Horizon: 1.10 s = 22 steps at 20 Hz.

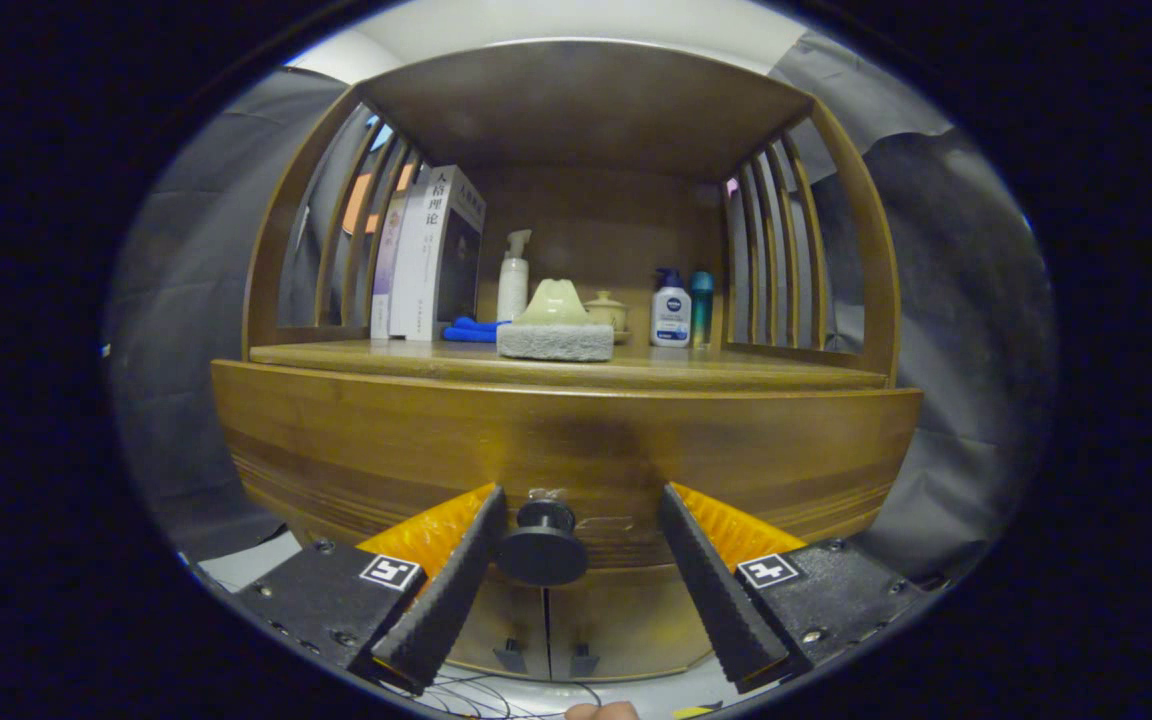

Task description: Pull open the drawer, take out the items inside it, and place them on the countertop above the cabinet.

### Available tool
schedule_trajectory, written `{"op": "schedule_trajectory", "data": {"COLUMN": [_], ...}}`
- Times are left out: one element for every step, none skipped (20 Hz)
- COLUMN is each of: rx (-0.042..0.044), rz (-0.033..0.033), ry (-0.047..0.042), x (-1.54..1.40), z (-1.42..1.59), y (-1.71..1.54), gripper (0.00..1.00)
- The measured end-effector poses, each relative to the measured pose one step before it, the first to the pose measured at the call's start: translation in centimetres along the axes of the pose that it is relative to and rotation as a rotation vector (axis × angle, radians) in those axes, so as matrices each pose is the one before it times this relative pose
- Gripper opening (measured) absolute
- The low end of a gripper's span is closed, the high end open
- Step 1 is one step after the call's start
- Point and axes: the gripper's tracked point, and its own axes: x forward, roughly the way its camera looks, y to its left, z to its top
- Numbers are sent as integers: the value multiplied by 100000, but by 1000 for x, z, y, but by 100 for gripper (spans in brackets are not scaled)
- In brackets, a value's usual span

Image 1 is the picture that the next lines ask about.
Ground cream lidded teacup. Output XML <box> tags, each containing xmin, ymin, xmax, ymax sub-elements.
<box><xmin>584</xmin><ymin>290</ymin><xmax>630</xmax><ymax>344</ymax></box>

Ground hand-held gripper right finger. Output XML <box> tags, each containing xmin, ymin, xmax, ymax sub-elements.
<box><xmin>658</xmin><ymin>482</ymin><xmax>947</xmax><ymax>694</ymax></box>

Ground teal bottle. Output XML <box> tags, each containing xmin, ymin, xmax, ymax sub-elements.
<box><xmin>690</xmin><ymin>271</ymin><xmax>715</xmax><ymax>348</ymax></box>

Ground wooden countertop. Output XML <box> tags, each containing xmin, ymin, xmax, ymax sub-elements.
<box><xmin>249</xmin><ymin>338</ymin><xmax>889</xmax><ymax>393</ymax></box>

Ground wooden cabinet door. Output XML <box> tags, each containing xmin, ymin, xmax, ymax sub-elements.
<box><xmin>546</xmin><ymin>565</ymin><xmax>717</xmax><ymax>681</ymax></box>
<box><xmin>446</xmin><ymin>570</ymin><xmax>549</xmax><ymax>679</ymax></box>

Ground purple book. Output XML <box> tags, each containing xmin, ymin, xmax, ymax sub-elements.
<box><xmin>370</xmin><ymin>190</ymin><xmax>409</xmax><ymax>339</ymax></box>

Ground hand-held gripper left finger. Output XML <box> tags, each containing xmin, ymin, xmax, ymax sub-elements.
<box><xmin>231</xmin><ymin>483</ymin><xmax>509</xmax><ymax>696</ymax></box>

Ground wooden drawer with black knob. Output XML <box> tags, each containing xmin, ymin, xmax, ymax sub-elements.
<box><xmin>211</xmin><ymin>360</ymin><xmax>925</xmax><ymax>587</ymax></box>

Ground white pump bottle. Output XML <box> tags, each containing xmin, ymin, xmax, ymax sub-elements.
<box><xmin>496</xmin><ymin>230</ymin><xmax>533</xmax><ymax>323</ymax></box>

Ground black floor cables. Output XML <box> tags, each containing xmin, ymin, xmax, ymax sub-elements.
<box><xmin>386</xmin><ymin>672</ymin><xmax>602</xmax><ymax>720</ymax></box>

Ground blue cloth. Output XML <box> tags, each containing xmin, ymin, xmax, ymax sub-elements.
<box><xmin>442</xmin><ymin>316</ymin><xmax>507</xmax><ymax>344</ymax></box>

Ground wooden cabinet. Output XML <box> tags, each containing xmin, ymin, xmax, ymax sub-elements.
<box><xmin>241</xmin><ymin>40</ymin><xmax>902</xmax><ymax>683</ymax></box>

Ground white book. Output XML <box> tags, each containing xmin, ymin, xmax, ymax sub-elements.
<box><xmin>389</xmin><ymin>165</ymin><xmax>487</xmax><ymax>341</ymax></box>

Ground grey sponge with cream handle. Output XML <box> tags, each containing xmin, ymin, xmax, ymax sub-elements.
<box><xmin>496</xmin><ymin>279</ymin><xmax>616</xmax><ymax>362</ymax></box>

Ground white bottle with blue cap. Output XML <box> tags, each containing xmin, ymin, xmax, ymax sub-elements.
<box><xmin>650</xmin><ymin>268</ymin><xmax>693</xmax><ymax>348</ymax></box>

